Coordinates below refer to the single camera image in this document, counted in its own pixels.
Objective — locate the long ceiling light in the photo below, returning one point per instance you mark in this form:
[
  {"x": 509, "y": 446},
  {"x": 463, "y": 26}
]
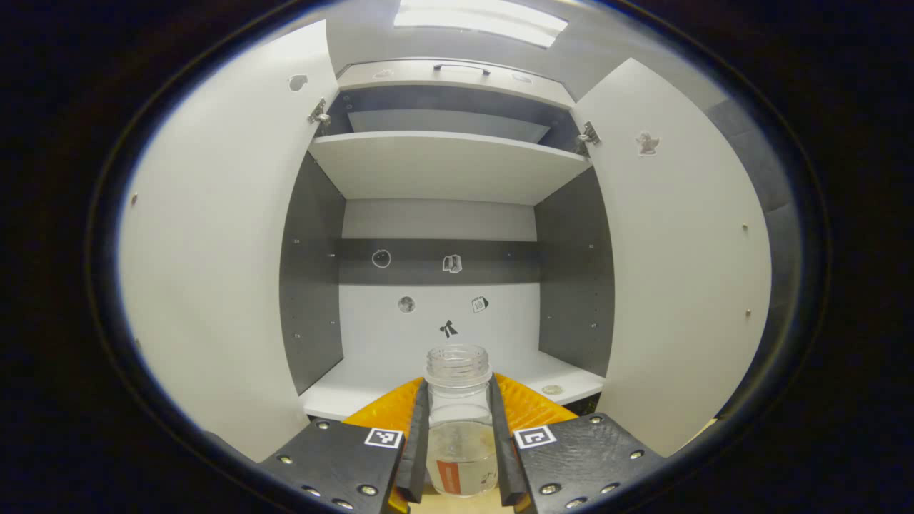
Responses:
[{"x": 478, "y": 18}]

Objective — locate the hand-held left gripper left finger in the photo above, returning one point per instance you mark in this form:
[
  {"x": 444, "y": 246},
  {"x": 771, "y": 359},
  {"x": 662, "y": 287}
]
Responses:
[{"x": 418, "y": 442}]

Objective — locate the grey cabinet door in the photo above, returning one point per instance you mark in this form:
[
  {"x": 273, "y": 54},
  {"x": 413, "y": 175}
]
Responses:
[
  {"x": 685, "y": 285},
  {"x": 214, "y": 250}
]

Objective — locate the black backdrop cloth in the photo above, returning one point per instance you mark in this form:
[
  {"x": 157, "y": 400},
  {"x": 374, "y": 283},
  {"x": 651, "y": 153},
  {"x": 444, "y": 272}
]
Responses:
[{"x": 782, "y": 235}]

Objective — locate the clear glass bottle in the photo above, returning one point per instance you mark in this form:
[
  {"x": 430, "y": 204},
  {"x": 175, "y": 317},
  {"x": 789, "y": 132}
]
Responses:
[{"x": 460, "y": 428}]

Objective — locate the grey cabinet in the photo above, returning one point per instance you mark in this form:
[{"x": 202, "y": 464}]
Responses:
[{"x": 443, "y": 168}]

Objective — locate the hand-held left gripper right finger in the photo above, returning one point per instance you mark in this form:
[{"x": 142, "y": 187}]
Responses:
[{"x": 503, "y": 442}]

